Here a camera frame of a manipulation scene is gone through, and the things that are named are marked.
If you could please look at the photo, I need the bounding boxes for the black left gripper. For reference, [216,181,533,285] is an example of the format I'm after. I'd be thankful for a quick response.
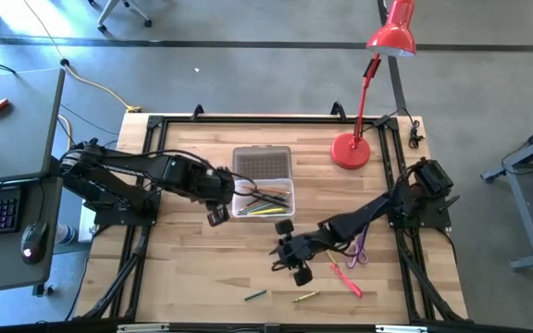
[196,166,237,228]

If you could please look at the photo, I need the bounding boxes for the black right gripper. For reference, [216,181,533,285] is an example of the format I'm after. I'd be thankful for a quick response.
[270,217,324,288]

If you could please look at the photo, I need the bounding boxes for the teal green pencil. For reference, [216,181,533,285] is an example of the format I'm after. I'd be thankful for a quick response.
[237,199,267,216]

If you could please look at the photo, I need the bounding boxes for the orange pencil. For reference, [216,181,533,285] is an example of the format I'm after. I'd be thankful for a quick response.
[242,185,291,195]

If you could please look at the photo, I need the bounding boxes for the yellow-green crayon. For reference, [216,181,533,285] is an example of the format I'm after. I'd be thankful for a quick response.
[291,290,321,303]

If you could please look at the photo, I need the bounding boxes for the yellow highlighter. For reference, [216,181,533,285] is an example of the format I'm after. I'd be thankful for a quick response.
[246,207,288,216]

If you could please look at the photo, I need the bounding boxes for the long black pen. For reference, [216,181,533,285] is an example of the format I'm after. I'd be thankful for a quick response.
[247,191,291,208]

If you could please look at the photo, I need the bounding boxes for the black clear mechanical pencil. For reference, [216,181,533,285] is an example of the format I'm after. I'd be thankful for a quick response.
[253,191,290,203]

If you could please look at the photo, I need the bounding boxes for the pink pen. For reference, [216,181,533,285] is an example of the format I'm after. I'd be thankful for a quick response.
[329,261,365,299]

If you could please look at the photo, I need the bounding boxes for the clear plastic supply box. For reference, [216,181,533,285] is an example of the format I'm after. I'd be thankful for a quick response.
[230,145,297,220]

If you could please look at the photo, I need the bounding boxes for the red desk lamp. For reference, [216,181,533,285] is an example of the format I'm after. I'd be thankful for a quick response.
[329,0,418,171]

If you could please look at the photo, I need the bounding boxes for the clear water bottle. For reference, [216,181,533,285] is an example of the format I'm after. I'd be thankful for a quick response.
[55,222,78,246]

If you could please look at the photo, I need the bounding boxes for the office chair base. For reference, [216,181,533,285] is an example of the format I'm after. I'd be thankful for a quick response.
[88,0,154,33]

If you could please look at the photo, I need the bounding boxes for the black computer mouse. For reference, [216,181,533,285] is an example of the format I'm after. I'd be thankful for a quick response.
[19,220,49,266]

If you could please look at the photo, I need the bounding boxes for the black aluminium table frame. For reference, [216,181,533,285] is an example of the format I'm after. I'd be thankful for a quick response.
[74,101,469,325]

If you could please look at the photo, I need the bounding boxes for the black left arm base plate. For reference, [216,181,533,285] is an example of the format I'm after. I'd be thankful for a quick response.
[93,184,162,228]

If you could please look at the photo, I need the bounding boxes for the yellow extension cable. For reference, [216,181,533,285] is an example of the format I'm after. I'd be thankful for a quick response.
[20,0,143,115]

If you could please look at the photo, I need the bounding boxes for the white metal bracket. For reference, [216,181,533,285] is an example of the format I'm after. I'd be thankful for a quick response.
[116,323,171,333]
[375,324,430,333]

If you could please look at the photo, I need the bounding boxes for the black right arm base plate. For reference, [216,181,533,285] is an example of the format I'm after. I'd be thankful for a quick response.
[388,193,453,231]

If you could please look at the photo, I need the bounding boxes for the black cable bundle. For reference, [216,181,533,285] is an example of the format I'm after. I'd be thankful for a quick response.
[404,108,428,151]

